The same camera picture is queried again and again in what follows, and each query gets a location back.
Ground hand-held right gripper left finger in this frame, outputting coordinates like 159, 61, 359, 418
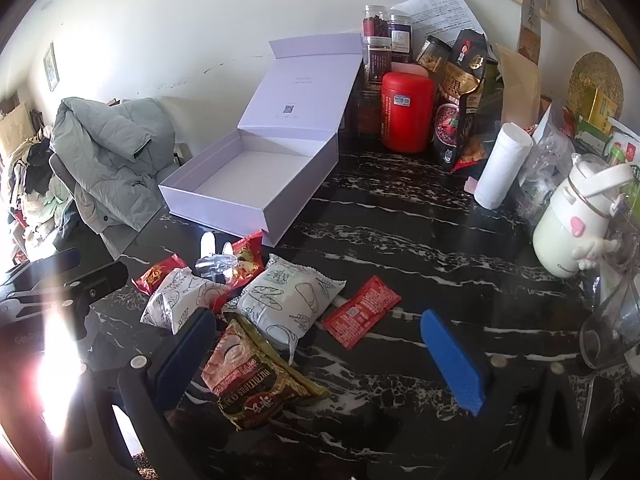
50, 307, 221, 480

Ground white bread packet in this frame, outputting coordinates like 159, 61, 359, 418
235, 253, 347, 366
140, 267, 231, 336

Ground small wall picture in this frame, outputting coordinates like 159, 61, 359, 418
42, 42, 60, 92

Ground red sachet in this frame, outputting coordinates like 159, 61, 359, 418
321, 276, 402, 349

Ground lavender gift box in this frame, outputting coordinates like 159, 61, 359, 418
158, 31, 364, 248

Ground clear glass vessel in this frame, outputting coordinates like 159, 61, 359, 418
580, 260, 640, 371

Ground kraft paper bag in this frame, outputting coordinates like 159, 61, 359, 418
495, 42, 543, 133

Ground black snack bag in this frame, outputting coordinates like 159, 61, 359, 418
432, 29, 491, 171

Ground dark picture frame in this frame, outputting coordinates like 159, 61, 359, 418
571, 0, 640, 56

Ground brown gold cereal sachet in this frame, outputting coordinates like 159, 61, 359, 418
201, 311, 331, 432

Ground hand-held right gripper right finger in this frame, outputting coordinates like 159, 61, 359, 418
370, 309, 601, 480

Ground grey-green puffer jacket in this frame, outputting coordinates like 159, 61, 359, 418
49, 97, 176, 233

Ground clear jar dark label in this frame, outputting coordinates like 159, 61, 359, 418
362, 36, 393, 86

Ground red tin canister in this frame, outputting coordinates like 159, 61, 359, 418
380, 71, 436, 153

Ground jar with gold contents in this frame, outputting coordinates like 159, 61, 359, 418
416, 35, 453, 76

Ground clear plastic bag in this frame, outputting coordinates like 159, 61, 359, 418
520, 105, 576, 216

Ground red gold candy packet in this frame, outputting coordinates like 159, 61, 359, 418
132, 254, 188, 297

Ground hanging paper scroll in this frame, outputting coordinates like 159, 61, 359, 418
517, 0, 551, 66

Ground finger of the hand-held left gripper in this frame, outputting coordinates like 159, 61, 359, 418
5, 248, 82, 281
64, 261, 131, 307

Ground red figure-print candy packet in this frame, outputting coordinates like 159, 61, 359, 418
229, 231, 266, 287

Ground clear jar red label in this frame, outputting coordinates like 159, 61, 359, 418
363, 5, 391, 38

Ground cream cartoon water bottle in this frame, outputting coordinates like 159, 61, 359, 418
532, 152, 636, 278

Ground white printed paper sheet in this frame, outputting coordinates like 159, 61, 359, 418
390, 0, 496, 53

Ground clear plastic piece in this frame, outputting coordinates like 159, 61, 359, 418
195, 252, 242, 282

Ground clear jar purple label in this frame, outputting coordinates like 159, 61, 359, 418
389, 12, 415, 63

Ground green yellow box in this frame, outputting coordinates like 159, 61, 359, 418
575, 85, 621, 133

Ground pile of clothes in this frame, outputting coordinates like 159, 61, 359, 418
0, 105, 56, 261

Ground white paper roll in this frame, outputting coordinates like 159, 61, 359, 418
474, 122, 535, 209

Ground dark brown jar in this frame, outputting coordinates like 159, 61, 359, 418
356, 85, 383, 136

